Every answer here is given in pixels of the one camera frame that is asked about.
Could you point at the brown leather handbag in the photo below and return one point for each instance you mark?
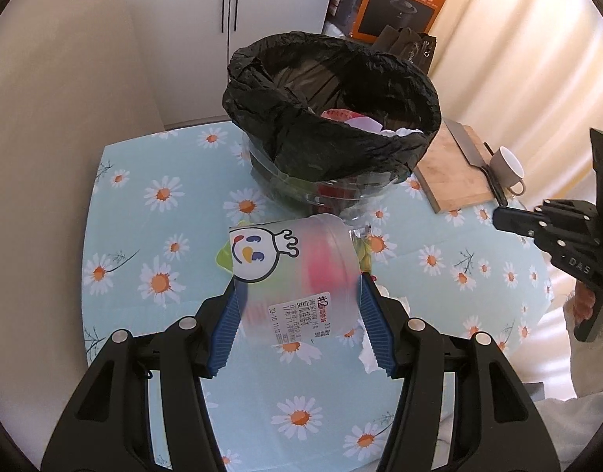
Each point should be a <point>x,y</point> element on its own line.
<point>408,45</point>

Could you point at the fruit print snack bag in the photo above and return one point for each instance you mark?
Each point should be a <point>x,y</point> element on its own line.
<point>361,239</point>

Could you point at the grey white mug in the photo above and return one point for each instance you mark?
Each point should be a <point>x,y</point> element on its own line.
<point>508,171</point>

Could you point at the black trash bag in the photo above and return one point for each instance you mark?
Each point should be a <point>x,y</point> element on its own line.
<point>325,109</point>

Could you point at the daisy print blue tablecloth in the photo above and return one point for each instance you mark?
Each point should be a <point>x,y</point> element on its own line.
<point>160,212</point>

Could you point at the green paper piece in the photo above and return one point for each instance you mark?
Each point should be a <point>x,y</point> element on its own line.
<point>223,258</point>

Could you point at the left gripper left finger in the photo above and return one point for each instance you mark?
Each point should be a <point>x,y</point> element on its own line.
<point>106,424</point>

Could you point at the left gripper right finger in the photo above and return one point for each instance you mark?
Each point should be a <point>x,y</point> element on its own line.
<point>495,424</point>

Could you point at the person's right hand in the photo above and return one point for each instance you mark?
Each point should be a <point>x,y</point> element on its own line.
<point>582,303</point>

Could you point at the clear trash bin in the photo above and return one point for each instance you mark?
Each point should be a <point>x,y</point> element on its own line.
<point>348,198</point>

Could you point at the white refrigerator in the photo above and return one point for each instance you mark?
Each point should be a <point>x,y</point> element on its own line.
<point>186,46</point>

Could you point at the steel cleaver black handle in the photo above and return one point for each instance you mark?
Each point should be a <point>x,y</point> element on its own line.
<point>475,159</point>

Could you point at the frosted plastic cup with label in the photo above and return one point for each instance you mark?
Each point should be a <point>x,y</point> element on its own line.
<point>298,280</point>

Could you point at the bamboo cutting board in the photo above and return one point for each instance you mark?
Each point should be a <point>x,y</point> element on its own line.
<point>447,179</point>

